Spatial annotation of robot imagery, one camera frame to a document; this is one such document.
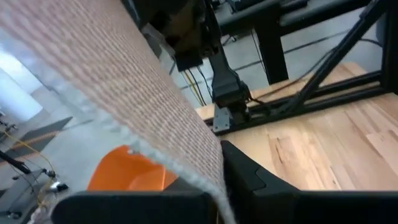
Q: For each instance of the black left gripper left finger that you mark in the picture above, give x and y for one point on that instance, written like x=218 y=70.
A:
x=186 y=186

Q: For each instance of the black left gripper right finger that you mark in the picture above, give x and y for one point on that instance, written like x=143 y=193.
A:
x=245 y=177

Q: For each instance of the white elastic bandage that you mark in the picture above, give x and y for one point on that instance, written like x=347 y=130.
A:
x=109 y=77

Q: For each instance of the orange plastic basket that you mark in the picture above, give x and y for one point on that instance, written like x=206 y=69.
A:
x=124 y=174

